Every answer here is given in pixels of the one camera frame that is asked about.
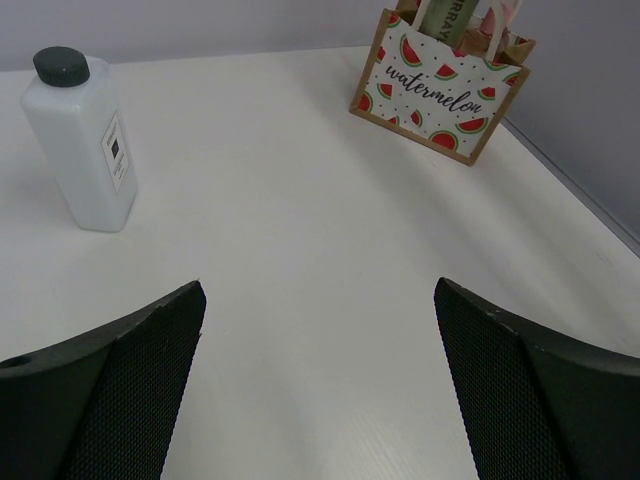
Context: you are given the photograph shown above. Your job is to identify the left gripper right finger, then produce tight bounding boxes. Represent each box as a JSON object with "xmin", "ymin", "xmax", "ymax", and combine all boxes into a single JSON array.
[{"xmin": 434, "ymin": 278, "xmax": 639, "ymax": 479}]

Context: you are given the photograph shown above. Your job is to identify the white bottle black cap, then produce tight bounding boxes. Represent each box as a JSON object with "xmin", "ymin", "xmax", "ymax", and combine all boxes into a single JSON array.
[{"xmin": 20, "ymin": 46, "xmax": 138, "ymax": 233}]

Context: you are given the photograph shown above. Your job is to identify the olive bottle beige cap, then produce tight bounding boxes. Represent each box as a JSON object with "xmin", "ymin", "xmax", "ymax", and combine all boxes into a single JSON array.
[{"xmin": 418, "ymin": 0, "xmax": 479, "ymax": 47}]

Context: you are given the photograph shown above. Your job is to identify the watermelon canvas bag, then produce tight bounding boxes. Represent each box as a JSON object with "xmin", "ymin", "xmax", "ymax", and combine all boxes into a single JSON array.
[{"xmin": 349, "ymin": 1, "xmax": 536, "ymax": 166}]

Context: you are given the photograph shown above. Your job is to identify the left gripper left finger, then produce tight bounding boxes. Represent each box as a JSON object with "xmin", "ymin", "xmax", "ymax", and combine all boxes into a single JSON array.
[{"xmin": 1, "ymin": 281, "xmax": 206, "ymax": 479}]

